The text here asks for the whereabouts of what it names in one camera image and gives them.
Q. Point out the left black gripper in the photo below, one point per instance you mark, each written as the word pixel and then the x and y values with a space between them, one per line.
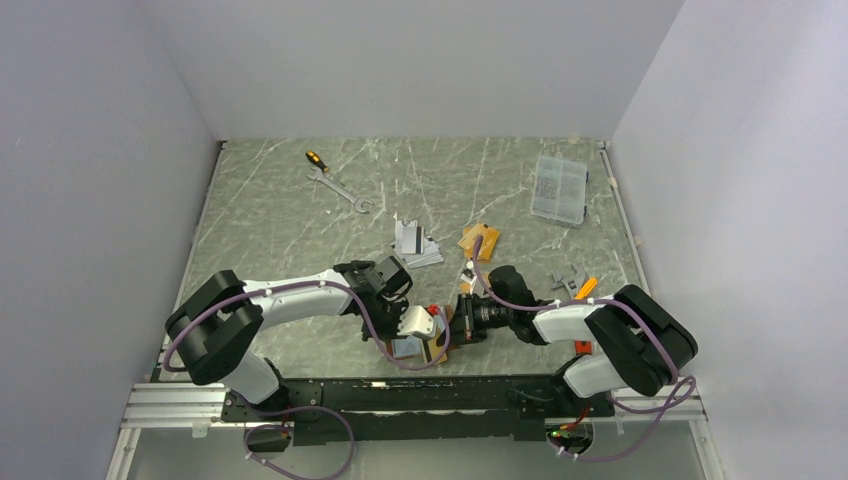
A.
pixel 390 332

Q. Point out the orange black screwdriver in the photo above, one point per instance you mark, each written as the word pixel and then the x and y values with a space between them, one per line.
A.
pixel 315 160

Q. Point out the aluminium frame rail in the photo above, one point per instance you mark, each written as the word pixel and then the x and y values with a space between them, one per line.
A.
pixel 173 405

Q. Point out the grey orange pliers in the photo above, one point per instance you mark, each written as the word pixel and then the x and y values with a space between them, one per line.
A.
pixel 576 281

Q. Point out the gold card stack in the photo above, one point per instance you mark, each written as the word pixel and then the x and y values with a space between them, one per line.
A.
pixel 480 238

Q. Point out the brown leather card holder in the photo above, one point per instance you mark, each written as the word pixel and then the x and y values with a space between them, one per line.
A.
pixel 407 348

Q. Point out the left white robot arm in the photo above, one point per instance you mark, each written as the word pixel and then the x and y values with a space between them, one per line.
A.
pixel 213 330

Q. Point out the clear plastic organizer box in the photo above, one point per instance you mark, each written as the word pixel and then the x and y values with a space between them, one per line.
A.
pixel 559 194

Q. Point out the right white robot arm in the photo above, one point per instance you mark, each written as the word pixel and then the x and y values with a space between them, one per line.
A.
pixel 635 342

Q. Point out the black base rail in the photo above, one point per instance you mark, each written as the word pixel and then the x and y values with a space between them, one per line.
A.
pixel 520 407

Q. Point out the red handled tool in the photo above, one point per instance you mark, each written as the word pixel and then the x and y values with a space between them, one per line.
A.
pixel 583 347

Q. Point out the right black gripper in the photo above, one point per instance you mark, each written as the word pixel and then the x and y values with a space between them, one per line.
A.
pixel 464 328

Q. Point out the silver open-end wrench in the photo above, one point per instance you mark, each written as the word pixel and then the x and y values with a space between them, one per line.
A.
pixel 360 204

